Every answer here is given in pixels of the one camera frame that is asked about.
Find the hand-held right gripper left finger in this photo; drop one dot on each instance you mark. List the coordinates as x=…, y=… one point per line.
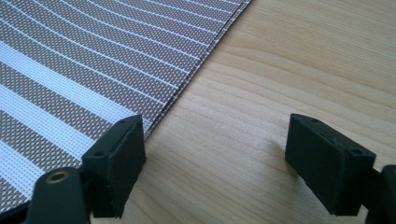
x=118, y=168

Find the brown white striped woven placemat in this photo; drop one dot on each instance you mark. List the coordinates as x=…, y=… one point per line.
x=77, y=71

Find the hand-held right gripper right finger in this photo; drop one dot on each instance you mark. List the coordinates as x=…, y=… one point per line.
x=323, y=168

